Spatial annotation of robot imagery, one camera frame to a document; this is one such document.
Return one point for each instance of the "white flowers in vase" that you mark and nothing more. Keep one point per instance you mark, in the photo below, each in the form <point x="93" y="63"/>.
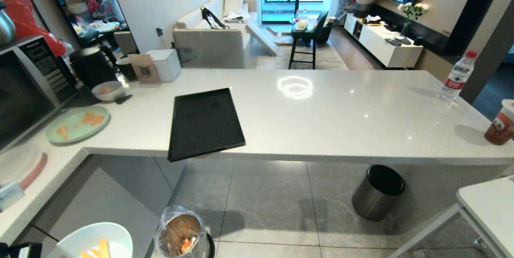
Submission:
<point x="411" y="11"/>

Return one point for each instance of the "black cup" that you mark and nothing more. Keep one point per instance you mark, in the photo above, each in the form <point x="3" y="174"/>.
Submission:
<point x="126" y="69"/>

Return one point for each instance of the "red plastic bag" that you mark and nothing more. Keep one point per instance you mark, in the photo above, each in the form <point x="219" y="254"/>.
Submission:
<point x="24" y="19"/>

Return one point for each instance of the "grey woven basket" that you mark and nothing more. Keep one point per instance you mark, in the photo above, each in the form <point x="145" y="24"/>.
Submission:
<point x="364" y="3"/>

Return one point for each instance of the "small white bowl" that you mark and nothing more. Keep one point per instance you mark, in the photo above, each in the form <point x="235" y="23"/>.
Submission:
<point x="107" y="91"/>

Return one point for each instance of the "white dish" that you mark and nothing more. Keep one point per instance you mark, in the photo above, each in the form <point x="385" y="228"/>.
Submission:
<point x="86" y="238"/>

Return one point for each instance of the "brown card sign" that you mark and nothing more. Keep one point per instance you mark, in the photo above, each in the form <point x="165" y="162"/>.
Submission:
<point x="144" y="70"/>

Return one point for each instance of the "steel kettle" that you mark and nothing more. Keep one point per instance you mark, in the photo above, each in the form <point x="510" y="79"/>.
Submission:
<point x="5" y="29"/>

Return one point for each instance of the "bag-lined trash bin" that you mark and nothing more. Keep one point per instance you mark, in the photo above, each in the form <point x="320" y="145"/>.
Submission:
<point x="182" y="234"/>

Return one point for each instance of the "pale green plate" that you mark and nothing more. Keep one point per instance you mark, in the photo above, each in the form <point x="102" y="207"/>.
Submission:
<point x="74" y="129"/>

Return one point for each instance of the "white square container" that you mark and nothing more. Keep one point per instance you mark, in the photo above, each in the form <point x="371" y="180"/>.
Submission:
<point x="166" y="65"/>

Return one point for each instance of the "red rimmed round plate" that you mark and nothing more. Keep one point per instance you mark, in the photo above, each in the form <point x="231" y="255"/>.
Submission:
<point x="34" y="171"/>

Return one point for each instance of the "orange printed paper cup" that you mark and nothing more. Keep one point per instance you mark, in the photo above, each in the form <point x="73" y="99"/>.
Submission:
<point x="501" y="125"/>

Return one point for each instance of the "white low cabinet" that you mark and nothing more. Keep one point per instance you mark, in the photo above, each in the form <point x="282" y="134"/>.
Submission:
<point x="385" y="47"/>

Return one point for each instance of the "white side table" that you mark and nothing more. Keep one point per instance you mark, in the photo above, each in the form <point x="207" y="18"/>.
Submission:
<point x="490" y="205"/>

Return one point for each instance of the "silver microwave oven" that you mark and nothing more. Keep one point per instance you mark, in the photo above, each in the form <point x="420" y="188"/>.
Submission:
<point x="28" y="85"/>

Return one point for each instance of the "black electric kettle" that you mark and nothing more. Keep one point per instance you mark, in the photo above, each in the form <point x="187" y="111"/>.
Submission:
<point x="91" y="67"/>

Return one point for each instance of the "black bar stool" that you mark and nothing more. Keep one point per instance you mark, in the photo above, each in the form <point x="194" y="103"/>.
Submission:
<point x="307" y="33"/>

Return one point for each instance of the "steel round trash bin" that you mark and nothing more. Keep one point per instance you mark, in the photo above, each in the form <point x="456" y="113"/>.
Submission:
<point x="373" y="197"/>

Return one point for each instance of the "small white box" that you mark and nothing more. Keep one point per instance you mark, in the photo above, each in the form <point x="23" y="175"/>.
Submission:
<point x="10" y="195"/>

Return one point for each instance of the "orange food scraps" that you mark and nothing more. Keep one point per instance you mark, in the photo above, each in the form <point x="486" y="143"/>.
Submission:
<point x="100" y="250"/>

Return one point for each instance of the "black rectangular tray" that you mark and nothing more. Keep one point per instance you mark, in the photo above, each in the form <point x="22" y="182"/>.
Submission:
<point x="204" y="123"/>

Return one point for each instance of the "black bag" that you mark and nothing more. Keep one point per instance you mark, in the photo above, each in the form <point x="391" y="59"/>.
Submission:
<point x="211" y="20"/>

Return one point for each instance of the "clear water bottle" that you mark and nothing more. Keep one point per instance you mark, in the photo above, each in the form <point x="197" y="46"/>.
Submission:
<point x="455" y="79"/>

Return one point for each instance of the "white cushion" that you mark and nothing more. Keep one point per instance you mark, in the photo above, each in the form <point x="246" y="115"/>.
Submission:
<point x="233" y="5"/>

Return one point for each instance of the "orange peel piece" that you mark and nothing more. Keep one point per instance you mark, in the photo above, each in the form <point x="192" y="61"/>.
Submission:
<point x="62" y="131"/>
<point x="91" y="118"/>

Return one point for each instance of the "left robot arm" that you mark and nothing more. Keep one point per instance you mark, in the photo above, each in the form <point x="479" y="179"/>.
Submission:
<point x="10" y="250"/>

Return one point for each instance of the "beige sofa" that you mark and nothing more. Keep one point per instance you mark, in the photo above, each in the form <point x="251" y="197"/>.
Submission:
<point x="209" y="45"/>

